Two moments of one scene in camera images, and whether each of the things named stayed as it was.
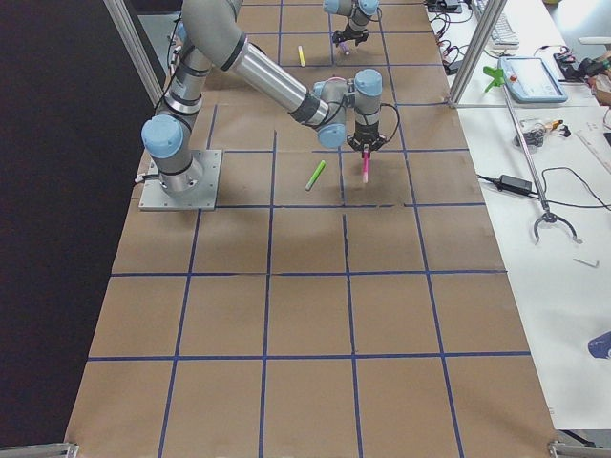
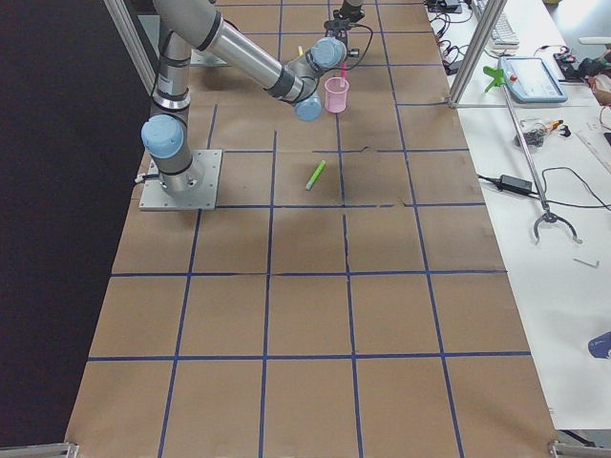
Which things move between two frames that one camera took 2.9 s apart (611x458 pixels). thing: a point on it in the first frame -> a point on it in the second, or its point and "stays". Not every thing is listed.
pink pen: (366, 156) -> (343, 78)
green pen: (310, 183) stays
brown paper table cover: (336, 299) stays
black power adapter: (514, 184) stays
